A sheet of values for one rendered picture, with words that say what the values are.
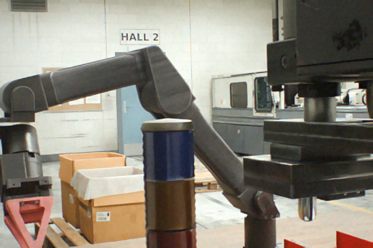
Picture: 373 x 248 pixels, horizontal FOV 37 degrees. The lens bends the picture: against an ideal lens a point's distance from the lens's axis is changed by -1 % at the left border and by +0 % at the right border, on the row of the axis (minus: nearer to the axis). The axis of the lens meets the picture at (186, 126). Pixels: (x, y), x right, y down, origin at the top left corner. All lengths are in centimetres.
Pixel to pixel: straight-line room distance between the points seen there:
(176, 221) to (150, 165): 4
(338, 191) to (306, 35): 17
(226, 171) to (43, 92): 36
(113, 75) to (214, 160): 24
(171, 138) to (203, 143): 61
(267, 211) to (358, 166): 45
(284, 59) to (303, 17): 8
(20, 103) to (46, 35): 1066
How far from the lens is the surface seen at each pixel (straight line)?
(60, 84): 90
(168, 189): 39
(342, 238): 106
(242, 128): 1090
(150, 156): 39
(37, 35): 1149
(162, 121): 38
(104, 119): 1163
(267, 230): 108
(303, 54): 57
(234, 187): 103
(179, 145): 38
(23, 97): 86
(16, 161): 86
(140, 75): 94
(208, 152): 100
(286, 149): 63
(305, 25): 57
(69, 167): 476
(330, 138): 58
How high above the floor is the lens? 121
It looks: 3 degrees down
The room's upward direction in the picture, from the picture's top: 2 degrees counter-clockwise
